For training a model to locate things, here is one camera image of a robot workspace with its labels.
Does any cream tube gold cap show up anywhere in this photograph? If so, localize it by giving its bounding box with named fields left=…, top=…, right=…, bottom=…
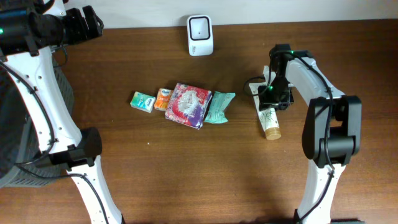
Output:
left=249, top=65, right=281, bottom=141

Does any mint green wipes packet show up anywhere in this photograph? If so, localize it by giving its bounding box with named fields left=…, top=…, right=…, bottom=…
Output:
left=205, top=91, right=236, bottom=124

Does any red purple tissue pack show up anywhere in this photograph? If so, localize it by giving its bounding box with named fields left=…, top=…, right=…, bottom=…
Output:
left=165, top=83, right=212, bottom=129

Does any teal tissue pocket pack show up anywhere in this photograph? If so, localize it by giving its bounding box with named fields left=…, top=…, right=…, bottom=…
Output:
left=130, top=91, right=156, bottom=113

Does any orange tissue pocket pack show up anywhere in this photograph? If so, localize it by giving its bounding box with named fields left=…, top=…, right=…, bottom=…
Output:
left=154, top=88, right=173, bottom=111

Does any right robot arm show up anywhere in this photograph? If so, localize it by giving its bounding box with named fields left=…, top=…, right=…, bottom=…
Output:
left=257, top=44, right=362, bottom=224

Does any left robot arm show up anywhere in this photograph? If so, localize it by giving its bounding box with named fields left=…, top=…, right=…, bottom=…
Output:
left=1, top=1, right=124, bottom=223

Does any white barcode scanner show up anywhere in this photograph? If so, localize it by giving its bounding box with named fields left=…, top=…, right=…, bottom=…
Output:
left=187, top=15, right=214, bottom=57

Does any grey plastic mesh basket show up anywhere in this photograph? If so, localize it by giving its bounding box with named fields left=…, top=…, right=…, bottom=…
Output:
left=0, top=55, right=75, bottom=189

